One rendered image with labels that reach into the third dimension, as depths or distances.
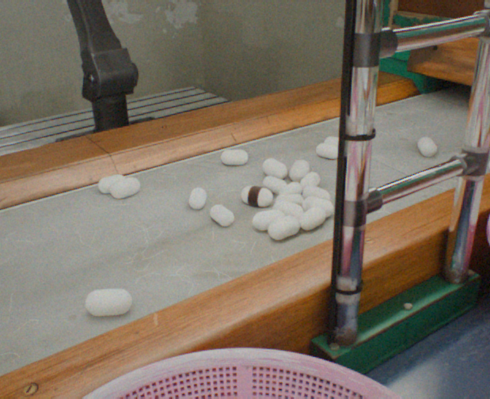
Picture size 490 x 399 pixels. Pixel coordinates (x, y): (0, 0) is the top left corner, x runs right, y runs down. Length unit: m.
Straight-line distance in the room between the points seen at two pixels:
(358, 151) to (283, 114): 0.49
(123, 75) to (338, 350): 0.67
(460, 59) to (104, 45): 0.58
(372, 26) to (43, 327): 0.34
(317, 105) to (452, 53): 0.23
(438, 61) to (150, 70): 2.10
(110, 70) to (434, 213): 0.62
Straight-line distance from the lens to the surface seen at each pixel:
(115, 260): 0.58
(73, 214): 0.68
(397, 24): 1.12
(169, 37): 2.97
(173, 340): 0.43
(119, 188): 0.69
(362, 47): 0.39
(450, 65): 0.99
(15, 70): 2.70
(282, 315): 0.47
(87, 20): 1.05
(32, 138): 1.15
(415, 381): 0.54
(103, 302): 0.50
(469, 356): 0.58
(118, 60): 1.03
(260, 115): 0.88
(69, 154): 0.78
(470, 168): 0.53
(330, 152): 0.78
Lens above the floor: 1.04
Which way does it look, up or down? 26 degrees down
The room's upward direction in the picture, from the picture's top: 1 degrees counter-clockwise
